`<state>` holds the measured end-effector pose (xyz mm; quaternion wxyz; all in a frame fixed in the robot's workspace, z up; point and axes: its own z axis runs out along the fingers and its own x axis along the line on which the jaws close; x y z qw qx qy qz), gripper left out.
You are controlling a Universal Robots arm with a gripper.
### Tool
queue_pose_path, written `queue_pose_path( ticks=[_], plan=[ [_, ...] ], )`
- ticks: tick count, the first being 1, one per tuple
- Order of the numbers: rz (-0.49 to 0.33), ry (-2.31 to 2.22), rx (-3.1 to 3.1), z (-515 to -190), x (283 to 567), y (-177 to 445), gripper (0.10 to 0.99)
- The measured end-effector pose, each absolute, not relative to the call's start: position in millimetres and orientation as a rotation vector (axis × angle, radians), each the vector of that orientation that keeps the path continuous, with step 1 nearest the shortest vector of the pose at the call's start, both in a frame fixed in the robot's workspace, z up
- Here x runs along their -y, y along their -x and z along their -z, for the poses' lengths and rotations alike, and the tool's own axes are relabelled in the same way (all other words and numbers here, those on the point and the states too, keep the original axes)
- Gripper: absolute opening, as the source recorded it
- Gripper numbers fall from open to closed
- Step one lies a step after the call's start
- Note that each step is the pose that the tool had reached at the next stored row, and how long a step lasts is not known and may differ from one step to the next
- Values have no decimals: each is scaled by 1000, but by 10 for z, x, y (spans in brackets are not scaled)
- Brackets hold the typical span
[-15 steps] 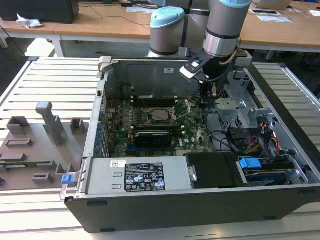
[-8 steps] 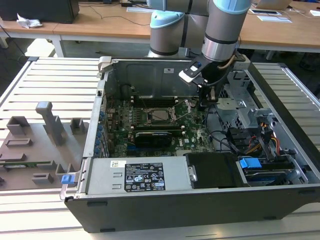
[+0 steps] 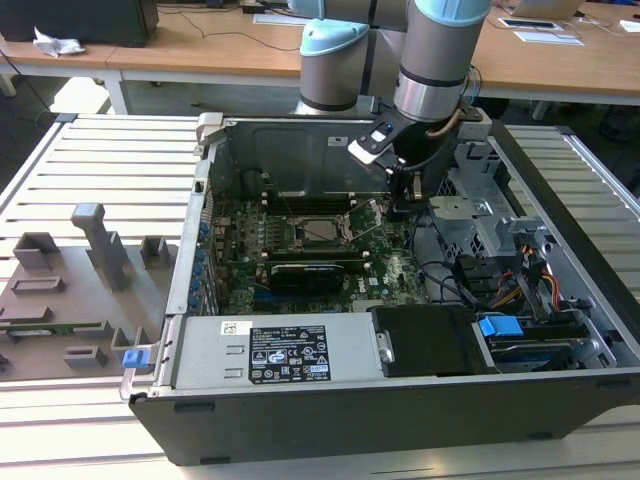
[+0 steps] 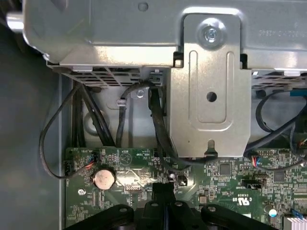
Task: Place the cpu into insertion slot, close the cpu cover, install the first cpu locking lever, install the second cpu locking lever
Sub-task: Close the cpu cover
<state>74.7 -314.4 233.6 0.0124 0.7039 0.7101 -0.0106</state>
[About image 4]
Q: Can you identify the thick black cable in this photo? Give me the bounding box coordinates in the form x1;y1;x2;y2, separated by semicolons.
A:
81;85;116;147
71;83;86;147

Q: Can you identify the flat black cable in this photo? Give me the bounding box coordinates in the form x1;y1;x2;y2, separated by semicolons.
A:
147;85;193;173

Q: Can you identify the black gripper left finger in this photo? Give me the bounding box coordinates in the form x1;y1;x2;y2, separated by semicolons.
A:
64;182;165;230

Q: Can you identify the green motherboard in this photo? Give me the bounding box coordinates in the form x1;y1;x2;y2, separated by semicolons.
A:
64;145;307;230

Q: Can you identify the silver cage screw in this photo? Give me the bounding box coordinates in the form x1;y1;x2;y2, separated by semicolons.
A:
203;27;218;42

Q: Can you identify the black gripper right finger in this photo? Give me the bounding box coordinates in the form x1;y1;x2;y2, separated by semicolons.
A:
164;182;273;230

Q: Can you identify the silver finned heat sink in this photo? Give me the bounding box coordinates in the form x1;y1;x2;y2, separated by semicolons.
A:
283;215;307;230

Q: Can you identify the black cable grey clip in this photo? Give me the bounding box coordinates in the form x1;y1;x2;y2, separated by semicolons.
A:
116;80;154;148

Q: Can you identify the blue cable connector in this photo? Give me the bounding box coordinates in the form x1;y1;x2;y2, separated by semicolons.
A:
289;89;307;97

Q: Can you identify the metal disk bay cage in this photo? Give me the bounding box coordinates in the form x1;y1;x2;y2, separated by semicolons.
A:
22;0;307;159

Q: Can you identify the round coin battery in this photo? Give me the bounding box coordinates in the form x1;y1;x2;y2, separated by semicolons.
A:
90;166;118;191

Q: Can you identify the black open PC case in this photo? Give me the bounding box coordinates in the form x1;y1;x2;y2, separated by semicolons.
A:
0;0;307;230

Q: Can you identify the thin black looped cable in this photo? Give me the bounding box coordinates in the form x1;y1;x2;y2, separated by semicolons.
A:
38;82;97;180

